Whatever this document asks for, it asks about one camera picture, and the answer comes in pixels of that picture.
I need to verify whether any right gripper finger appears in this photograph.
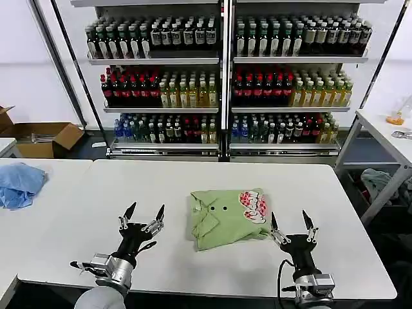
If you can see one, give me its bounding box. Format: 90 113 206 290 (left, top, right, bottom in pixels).
269 211 292 247
301 209 319 243

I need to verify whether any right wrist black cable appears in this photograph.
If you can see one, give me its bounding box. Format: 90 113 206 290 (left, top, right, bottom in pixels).
277 258 295 309

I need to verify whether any black storage crate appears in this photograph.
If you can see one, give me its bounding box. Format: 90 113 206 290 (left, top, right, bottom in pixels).
345 167 412 223

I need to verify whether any grey crumpled cloth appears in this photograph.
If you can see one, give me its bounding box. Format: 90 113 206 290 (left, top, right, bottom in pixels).
360 168 404 207

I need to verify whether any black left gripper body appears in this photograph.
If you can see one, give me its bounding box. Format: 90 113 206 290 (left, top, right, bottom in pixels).
113 221 156 259

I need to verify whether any blue cloth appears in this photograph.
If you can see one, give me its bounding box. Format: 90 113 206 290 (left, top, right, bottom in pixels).
0 162 49 211

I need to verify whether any grey slanted pole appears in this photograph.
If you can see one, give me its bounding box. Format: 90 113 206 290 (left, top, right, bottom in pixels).
334 0 412 169

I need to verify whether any open cardboard box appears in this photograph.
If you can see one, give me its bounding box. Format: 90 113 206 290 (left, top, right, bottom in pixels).
0 105 86 159

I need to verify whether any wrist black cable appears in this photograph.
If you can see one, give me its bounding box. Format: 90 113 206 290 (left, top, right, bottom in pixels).
129 241 158 259
277 258 295 309

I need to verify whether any green shirt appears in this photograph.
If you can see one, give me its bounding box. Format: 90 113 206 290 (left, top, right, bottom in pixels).
185 188 273 253

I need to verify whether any black slanted pole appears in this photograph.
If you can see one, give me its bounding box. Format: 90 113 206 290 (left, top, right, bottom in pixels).
50 0 111 153
31 0 88 127

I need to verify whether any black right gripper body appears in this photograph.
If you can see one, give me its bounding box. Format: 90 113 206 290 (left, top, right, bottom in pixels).
279 234 323 278

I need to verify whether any white side table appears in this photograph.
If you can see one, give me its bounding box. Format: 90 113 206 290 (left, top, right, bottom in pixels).
333 108 412 227

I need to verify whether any shelf rack of bottles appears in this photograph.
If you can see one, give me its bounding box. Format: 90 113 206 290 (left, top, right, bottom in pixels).
69 0 374 162

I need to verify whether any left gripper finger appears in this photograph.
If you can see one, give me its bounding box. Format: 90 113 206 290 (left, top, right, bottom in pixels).
142 204 166 235
118 201 138 230

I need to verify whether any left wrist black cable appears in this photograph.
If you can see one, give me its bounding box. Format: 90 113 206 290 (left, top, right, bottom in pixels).
129 241 158 259

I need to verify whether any orange plastic item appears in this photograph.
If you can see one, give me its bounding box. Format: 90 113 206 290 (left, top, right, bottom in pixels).
386 96 410 126

